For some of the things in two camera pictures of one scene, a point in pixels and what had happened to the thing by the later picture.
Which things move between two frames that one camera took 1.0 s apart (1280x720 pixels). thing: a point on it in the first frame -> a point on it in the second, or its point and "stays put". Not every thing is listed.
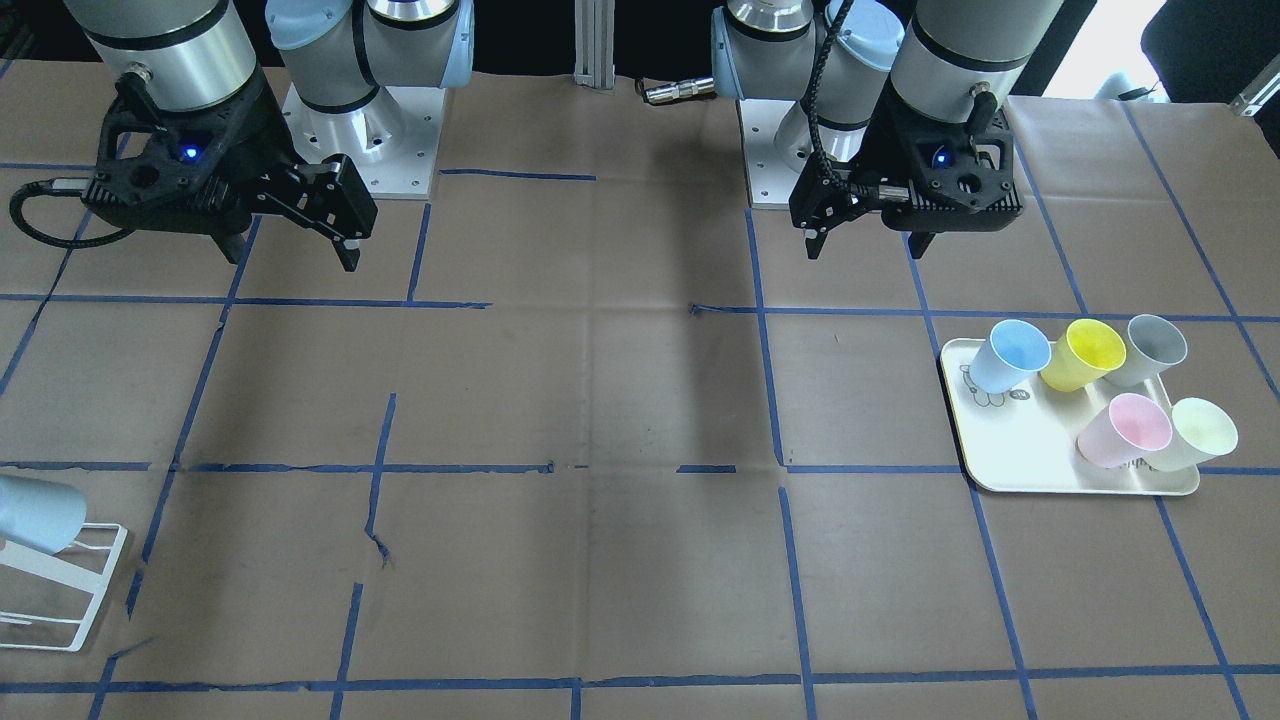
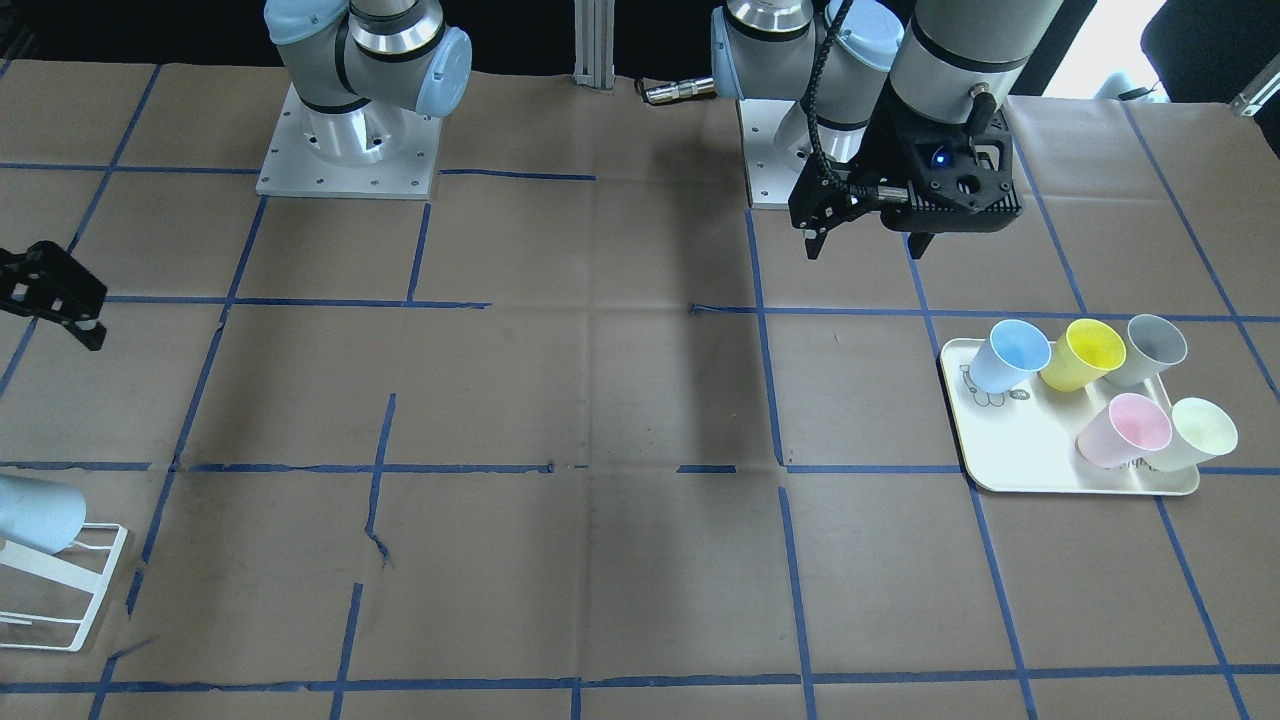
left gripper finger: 819,205 stays put
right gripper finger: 329,196 -> 48,281
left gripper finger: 918,243 stays put
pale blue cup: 41,515 stays put
